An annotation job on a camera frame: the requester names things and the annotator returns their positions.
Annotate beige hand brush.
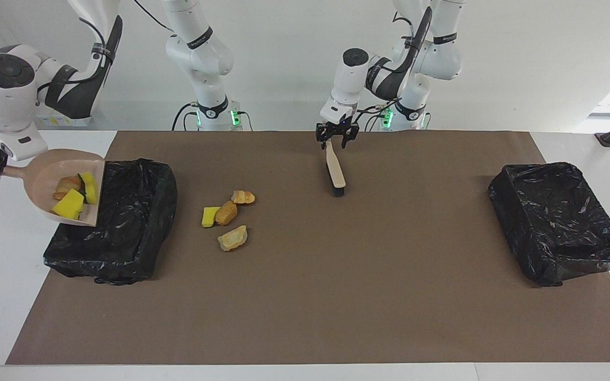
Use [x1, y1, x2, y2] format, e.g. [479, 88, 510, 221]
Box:
[325, 139, 347, 198]

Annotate beige plastic dustpan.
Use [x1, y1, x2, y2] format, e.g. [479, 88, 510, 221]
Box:
[0, 148, 107, 227]

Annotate yellow sponge piece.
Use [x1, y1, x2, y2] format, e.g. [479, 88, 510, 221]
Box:
[201, 206, 222, 229]
[51, 189, 86, 221]
[78, 171, 100, 206]

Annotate brown round bun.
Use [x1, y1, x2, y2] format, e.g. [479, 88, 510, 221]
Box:
[215, 200, 239, 226]

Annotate pale bread chunk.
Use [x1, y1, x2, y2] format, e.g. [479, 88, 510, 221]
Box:
[217, 224, 249, 252]

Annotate black bag lined bin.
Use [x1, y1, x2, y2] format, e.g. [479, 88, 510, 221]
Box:
[488, 161, 610, 288]
[43, 158, 178, 286]

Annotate brown table mat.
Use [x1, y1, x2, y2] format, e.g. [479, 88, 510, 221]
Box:
[6, 131, 610, 366]

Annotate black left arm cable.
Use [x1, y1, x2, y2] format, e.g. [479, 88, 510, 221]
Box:
[355, 13, 434, 114]

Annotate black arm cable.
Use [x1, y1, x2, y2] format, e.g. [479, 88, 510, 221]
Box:
[355, 13, 434, 114]
[35, 0, 174, 106]

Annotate white wall boxes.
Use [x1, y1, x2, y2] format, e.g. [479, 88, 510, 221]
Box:
[35, 108, 94, 128]

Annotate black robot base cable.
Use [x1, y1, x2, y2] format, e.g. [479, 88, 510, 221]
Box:
[172, 102, 200, 131]

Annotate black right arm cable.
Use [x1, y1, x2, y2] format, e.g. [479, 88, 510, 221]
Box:
[35, 0, 174, 106]

